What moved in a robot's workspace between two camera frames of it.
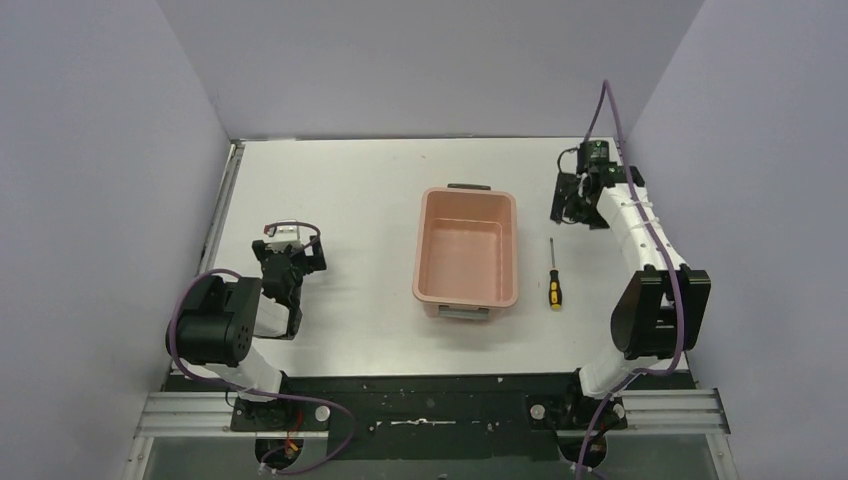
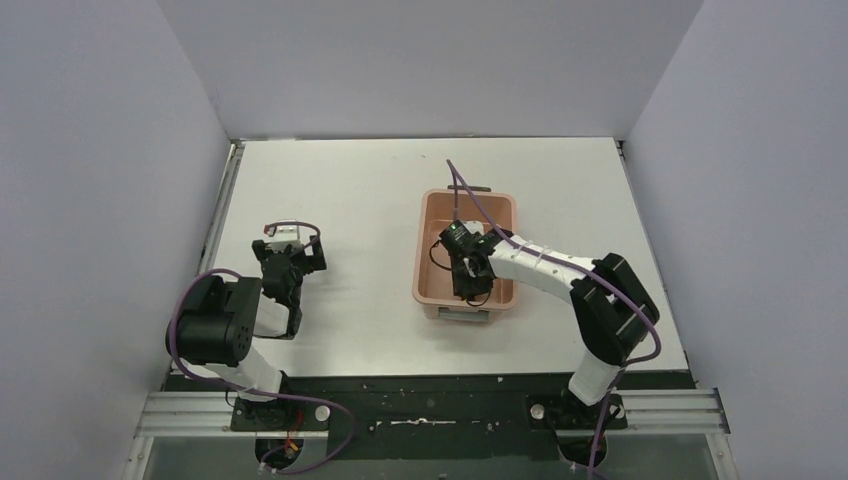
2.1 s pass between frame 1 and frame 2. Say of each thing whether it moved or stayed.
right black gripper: moved
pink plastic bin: stayed
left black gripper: stayed
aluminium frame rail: stayed
